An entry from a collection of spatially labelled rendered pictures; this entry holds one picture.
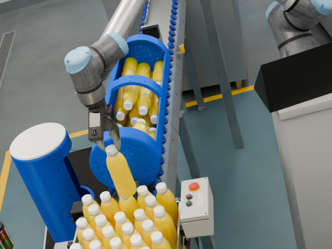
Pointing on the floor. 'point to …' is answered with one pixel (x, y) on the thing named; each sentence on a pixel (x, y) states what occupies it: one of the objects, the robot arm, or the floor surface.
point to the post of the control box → (208, 242)
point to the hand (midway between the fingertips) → (111, 149)
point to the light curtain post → (221, 72)
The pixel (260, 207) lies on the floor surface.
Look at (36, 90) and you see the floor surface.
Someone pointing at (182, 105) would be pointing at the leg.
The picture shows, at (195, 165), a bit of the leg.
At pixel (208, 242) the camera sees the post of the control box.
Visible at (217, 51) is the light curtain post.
